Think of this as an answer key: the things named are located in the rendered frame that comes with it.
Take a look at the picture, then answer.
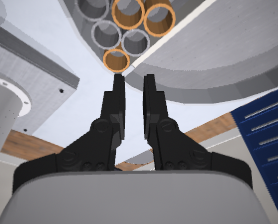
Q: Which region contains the bronze bushing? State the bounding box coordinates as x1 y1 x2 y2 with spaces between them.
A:
112 0 145 30
143 0 176 37
103 42 130 72

